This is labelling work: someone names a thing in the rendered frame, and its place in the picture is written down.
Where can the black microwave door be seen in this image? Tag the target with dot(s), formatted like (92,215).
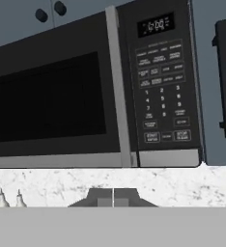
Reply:
(47,96)

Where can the microwave start button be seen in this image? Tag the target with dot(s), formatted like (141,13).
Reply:
(152,137)

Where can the black microwave oven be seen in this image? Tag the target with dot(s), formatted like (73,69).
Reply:
(164,87)

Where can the black round cupboard knob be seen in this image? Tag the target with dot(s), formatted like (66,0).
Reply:
(60,8)
(41,15)

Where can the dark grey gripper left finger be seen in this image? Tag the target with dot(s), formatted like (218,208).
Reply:
(100,197)

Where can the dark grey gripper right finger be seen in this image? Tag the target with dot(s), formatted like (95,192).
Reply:
(126,197)

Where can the tall blue-grey cupboard door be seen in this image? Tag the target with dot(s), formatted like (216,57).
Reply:
(208,96)

